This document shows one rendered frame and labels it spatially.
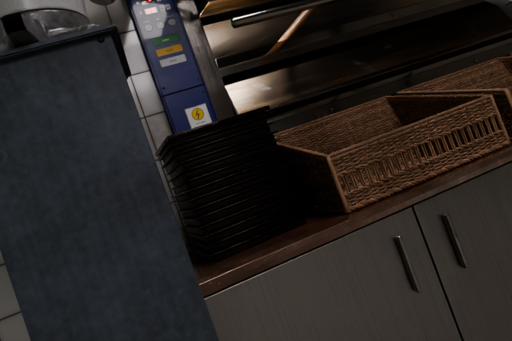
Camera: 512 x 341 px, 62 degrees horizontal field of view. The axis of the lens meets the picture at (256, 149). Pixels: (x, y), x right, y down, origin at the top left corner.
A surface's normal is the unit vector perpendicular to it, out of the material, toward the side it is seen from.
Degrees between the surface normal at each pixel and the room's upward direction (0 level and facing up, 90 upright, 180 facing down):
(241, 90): 70
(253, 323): 90
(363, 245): 90
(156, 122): 90
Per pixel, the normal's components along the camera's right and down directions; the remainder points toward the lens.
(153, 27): 0.26, -0.14
